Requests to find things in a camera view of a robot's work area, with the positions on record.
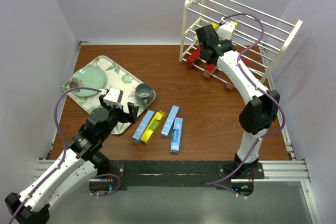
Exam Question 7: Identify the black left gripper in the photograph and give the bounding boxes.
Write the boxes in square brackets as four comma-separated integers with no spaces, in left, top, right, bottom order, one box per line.
[100,95,139,141]

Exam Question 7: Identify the red toothpaste box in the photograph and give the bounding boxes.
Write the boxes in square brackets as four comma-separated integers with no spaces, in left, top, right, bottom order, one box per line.
[186,46,201,68]
[226,58,250,91]
[203,64,216,78]

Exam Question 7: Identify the yellow toothpaste box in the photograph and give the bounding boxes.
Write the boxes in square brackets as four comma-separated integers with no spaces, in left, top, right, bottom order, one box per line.
[230,20,239,28]
[140,110,166,144]
[211,22,219,31]

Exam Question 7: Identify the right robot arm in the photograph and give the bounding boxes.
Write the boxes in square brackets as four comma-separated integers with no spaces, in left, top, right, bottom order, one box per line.
[196,25,280,178]

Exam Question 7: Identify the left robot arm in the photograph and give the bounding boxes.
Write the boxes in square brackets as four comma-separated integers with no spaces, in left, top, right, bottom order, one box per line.
[5,95,139,223]

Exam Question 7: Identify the white metal shelf rack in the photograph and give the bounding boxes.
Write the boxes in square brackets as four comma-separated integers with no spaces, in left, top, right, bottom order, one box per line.
[179,0,303,83]

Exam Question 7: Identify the grey ceramic mug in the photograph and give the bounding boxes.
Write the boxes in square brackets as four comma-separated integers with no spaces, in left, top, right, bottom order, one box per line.
[134,83,154,109]

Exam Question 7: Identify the blue toothpaste box left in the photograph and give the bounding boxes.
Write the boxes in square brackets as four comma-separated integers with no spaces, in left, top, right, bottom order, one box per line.
[132,110,154,144]

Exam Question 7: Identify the blue toothpaste box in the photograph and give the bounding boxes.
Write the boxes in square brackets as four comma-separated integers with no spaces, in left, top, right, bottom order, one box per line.
[170,118,183,153]
[132,110,154,144]
[161,105,180,137]

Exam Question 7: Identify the floral leaf serving tray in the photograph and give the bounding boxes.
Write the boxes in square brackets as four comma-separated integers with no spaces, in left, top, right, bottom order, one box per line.
[62,55,156,136]

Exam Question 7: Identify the green ceramic plate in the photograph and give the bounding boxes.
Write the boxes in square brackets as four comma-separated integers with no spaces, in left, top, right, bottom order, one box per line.
[64,66,107,90]

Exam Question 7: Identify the blue toothpaste box middle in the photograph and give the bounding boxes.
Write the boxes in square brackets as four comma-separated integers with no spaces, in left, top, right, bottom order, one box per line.
[161,105,180,137]

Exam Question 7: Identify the blue toothpaste box right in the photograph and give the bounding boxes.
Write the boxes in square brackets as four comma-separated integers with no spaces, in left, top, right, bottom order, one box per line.
[170,118,183,153]

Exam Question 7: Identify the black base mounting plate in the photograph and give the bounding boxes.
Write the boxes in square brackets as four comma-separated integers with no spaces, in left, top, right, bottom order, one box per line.
[89,161,265,195]

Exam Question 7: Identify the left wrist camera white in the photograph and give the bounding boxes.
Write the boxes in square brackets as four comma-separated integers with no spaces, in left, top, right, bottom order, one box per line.
[103,88,123,107]

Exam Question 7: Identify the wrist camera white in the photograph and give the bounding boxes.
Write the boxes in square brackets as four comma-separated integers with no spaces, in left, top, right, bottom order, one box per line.
[217,17,236,40]
[103,88,123,107]

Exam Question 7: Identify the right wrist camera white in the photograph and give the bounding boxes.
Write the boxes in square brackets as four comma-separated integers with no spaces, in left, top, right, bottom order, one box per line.
[217,17,236,40]

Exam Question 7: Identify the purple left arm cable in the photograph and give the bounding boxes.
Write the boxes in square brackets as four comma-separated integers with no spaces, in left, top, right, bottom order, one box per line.
[6,86,122,224]

